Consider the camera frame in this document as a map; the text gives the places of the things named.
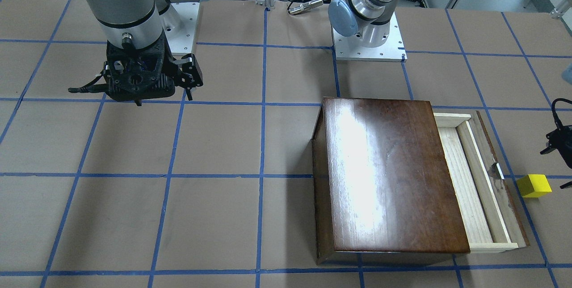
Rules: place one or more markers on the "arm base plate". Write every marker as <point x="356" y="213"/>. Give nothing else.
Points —
<point x="380" y="43"/>
<point x="180" y="24"/>

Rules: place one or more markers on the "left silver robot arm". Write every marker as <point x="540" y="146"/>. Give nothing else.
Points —
<point x="351" y="17"/>

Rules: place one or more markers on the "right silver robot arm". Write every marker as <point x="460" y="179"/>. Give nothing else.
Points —
<point x="133" y="24"/>

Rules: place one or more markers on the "silver cylinder connector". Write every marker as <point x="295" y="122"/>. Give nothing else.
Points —
<point x="305" y="7"/>

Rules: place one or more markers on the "dark wooden drawer cabinet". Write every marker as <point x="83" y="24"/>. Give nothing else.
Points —
<point x="383" y="191"/>

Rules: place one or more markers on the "yellow block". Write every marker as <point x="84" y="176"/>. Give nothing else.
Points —
<point x="533" y="186"/>

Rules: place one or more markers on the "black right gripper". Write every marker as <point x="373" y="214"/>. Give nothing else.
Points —
<point x="191" y="73"/>

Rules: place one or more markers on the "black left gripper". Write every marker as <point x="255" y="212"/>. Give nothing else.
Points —
<point x="564" y="143"/>

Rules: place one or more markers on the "light wooden drawer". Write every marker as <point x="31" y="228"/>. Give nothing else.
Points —
<point x="491" y="220"/>

